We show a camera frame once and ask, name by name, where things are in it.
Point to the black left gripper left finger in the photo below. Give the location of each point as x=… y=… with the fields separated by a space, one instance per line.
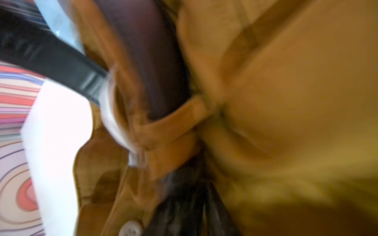
x=180 y=214

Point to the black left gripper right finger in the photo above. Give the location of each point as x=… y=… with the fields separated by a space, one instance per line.
x=219 y=221

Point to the black leather belt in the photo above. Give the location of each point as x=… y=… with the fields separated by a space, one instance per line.
x=145 y=30

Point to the mustard brown trousers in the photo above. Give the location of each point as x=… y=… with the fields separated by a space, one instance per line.
x=282 y=115

